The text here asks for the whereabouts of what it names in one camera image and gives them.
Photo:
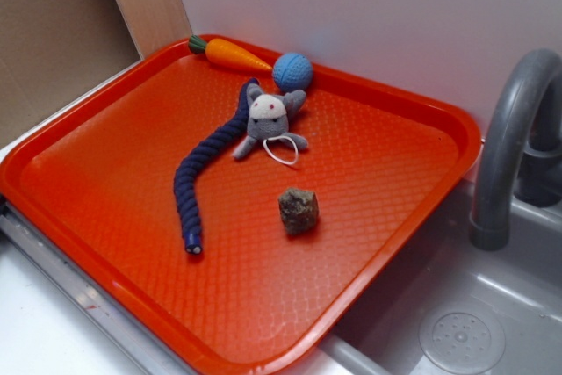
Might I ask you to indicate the orange plastic tray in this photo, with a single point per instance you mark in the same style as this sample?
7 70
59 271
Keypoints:
97 182

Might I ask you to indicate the grey plastic faucet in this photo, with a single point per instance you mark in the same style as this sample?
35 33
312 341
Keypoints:
521 157

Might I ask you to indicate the grey plush mouse toy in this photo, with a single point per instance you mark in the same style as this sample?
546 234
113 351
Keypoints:
269 121

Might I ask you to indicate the navy blue twisted rope toy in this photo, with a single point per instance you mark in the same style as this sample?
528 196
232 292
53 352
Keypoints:
196 161

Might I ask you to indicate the blue textured ball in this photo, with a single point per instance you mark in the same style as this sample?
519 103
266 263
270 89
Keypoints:
292 71

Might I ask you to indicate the grey plastic sink basin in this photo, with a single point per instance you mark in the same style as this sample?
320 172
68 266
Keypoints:
442 306

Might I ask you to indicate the brown grey rock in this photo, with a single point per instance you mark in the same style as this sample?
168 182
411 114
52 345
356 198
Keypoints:
299 210

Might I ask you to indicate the orange toy carrot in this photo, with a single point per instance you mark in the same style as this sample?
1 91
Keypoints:
227 54

